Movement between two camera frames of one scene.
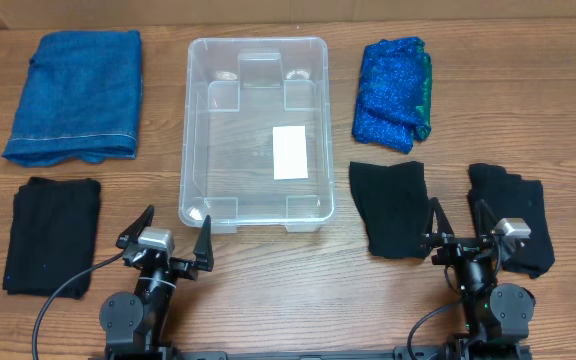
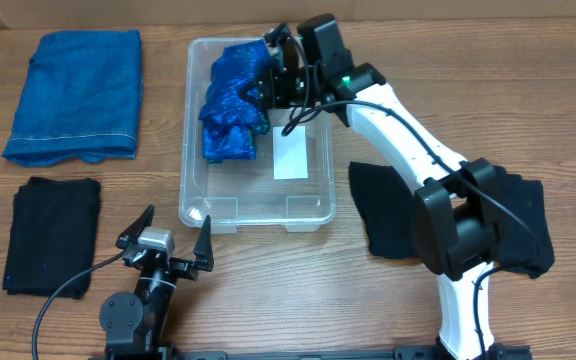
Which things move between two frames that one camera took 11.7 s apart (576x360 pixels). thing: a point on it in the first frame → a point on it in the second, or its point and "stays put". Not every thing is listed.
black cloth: (394, 204) stays put
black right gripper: (466, 240) → (272, 80)
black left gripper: (203, 252) stays put
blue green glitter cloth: (393, 99) → (231, 122)
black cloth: (509, 196) stays put
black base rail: (402, 352) stays put
